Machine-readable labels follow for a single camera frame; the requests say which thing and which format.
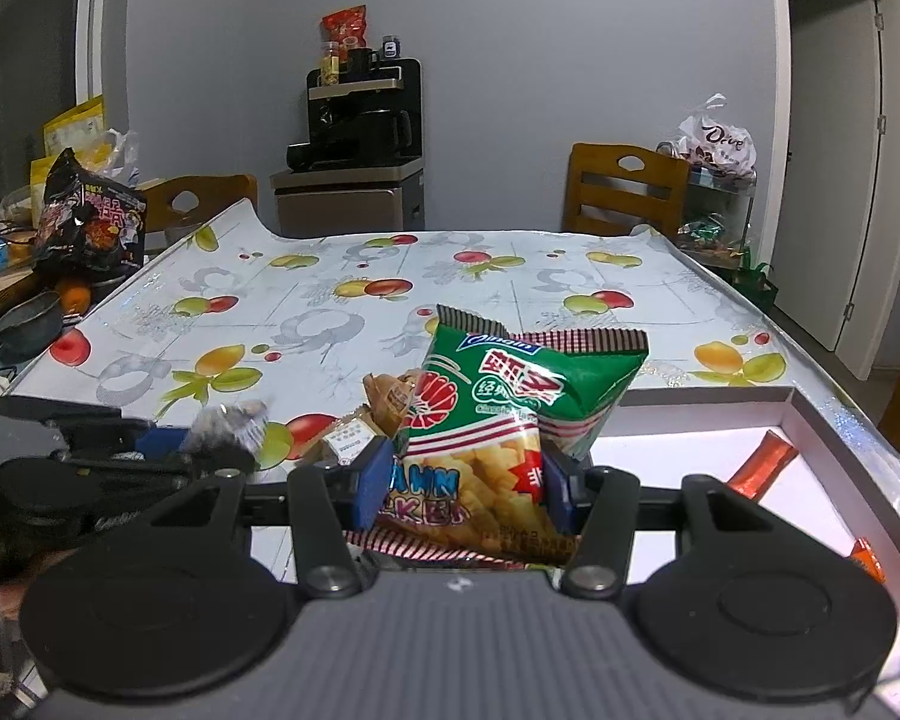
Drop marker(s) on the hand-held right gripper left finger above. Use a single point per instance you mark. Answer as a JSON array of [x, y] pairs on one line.
[[372, 487]]

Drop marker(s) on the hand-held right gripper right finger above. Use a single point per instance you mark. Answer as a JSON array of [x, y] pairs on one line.
[[560, 496]]

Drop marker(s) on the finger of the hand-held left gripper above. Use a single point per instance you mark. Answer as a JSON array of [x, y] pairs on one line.
[[120, 474], [161, 442]]

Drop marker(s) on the brown pastry packet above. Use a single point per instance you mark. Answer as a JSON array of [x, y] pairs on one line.
[[349, 444], [390, 399]]

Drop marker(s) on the clear wrapper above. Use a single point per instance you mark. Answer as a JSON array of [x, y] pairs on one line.
[[225, 426]]

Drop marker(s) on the green shrimp cracker bag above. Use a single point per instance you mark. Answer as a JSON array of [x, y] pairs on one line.
[[495, 420]]

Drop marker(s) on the grey shallow box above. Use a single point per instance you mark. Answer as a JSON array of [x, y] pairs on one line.
[[817, 480]]

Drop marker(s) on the orange fruit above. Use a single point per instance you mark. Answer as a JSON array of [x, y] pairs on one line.
[[73, 294]]

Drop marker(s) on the grey bowl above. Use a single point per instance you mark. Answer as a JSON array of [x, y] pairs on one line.
[[26, 322]]

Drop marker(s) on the fruit print tablecloth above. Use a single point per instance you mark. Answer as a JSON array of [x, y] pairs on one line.
[[345, 292]]

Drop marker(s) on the red sausage stick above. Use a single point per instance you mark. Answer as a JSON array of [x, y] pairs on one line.
[[763, 466]]

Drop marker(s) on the black noodle packet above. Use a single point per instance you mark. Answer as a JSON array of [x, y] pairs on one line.
[[90, 214]]

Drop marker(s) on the grey machine base cabinet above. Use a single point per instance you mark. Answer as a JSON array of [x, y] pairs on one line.
[[345, 199]]

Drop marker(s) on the clear plastic bag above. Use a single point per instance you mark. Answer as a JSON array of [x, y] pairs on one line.
[[120, 150]]

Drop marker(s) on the orange snack packet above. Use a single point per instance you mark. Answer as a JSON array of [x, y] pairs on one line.
[[867, 559]]

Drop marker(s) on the metal storage rack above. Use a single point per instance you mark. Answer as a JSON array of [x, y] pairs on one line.
[[720, 217]]

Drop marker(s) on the yellow paper bag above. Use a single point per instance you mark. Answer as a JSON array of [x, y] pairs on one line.
[[71, 131]]

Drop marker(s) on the black tea bar machine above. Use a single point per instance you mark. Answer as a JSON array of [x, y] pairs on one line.
[[360, 112]]

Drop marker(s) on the white plastic bag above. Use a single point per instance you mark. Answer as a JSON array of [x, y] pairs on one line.
[[712, 142]]

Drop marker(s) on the yellow jar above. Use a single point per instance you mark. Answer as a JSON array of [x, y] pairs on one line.
[[331, 64]]

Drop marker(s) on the black cup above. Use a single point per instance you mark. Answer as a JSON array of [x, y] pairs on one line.
[[360, 60]]

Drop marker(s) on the white door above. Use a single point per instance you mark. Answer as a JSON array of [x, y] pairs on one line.
[[832, 165]]

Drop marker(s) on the small dark bottle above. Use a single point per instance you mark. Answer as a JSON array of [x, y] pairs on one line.
[[390, 49]]

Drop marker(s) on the red snack bag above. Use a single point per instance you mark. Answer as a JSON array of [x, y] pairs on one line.
[[345, 26]]

